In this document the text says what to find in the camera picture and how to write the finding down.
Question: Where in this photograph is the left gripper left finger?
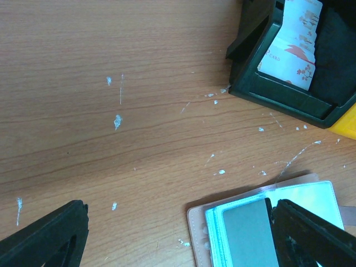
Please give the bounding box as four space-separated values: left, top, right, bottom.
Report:
1 200 88 266

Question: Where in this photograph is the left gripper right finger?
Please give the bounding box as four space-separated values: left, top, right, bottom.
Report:
270 199 355 266

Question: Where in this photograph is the pink card holder wallet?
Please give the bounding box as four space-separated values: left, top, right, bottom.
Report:
187 174 355 266

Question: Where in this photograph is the white card stack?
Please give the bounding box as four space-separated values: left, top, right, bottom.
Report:
257 1 323 91

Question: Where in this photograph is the dark credit card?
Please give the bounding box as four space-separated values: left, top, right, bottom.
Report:
222 199 279 266

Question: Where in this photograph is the yellow bin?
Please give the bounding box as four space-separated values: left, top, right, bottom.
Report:
328 103 356 140

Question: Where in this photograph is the black bin left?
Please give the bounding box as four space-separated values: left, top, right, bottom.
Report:
226 1 355 128

